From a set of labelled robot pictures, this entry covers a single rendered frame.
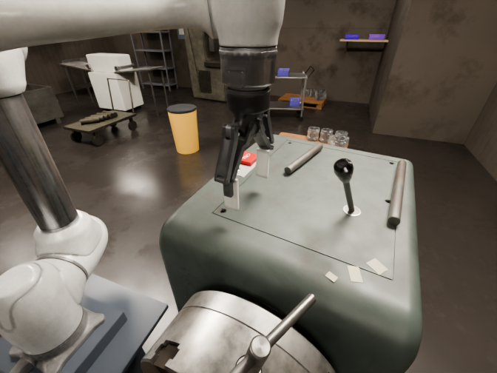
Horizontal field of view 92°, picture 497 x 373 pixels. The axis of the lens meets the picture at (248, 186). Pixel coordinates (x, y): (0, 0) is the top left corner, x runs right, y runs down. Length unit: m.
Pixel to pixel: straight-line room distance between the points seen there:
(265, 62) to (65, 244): 0.76
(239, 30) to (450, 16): 4.45
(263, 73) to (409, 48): 4.34
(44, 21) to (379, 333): 0.64
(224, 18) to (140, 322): 0.91
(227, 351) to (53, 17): 0.52
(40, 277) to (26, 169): 0.27
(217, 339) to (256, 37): 0.41
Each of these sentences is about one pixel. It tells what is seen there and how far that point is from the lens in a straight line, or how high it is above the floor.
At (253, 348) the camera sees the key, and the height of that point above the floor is 1.32.
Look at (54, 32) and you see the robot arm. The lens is 0.51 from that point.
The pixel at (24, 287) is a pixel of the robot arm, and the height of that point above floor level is 1.07.
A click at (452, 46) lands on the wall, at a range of 4.80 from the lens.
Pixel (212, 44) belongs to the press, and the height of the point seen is 1.27.
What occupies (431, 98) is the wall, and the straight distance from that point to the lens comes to 4.88.
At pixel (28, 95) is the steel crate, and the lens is 5.86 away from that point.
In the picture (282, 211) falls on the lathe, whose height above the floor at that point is 1.26.
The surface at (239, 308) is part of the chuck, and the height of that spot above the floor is 1.24.
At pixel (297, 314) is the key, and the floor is 1.30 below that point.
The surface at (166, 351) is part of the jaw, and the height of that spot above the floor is 1.20.
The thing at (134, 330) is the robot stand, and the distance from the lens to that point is 1.00.
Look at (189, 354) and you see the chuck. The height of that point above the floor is 1.23.
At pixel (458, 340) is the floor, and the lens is 2.15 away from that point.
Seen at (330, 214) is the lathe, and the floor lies 1.26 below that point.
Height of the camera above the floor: 1.59
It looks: 34 degrees down
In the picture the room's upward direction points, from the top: straight up
